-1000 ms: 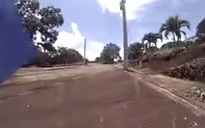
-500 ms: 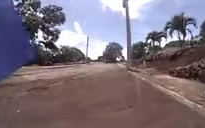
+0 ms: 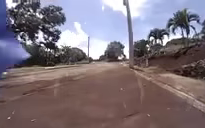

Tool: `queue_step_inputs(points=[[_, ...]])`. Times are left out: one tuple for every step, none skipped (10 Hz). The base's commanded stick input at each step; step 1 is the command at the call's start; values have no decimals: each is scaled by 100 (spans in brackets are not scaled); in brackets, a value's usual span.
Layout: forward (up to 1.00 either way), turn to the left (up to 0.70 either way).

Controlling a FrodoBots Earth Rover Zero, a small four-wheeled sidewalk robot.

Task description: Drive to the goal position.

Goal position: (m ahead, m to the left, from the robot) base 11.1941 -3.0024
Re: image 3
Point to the brown brick paved road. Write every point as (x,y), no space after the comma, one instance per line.
(90,96)

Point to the palm tree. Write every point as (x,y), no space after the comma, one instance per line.
(158,34)
(183,20)

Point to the pale kerb strip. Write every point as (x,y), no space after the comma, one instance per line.
(46,67)

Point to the pile of rubble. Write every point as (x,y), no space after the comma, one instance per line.
(198,69)

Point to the round dark tree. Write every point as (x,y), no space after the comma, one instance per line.
(115,50)

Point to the large dark tree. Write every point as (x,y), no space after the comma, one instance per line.
(36,23)

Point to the broad green tree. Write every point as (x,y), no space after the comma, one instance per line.
(141,47)

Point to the pale pavement with kerb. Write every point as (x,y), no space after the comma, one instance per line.
(186,87)

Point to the blue blurred strip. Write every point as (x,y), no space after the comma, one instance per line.
(0,50)

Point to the grey utility pole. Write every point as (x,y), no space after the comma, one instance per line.
(130,36)

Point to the row of bushes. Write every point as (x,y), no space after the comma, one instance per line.
(70,55)

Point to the earth bank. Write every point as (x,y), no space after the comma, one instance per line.
(183,57)

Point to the thin lamp pole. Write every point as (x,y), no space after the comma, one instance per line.
(88,50)

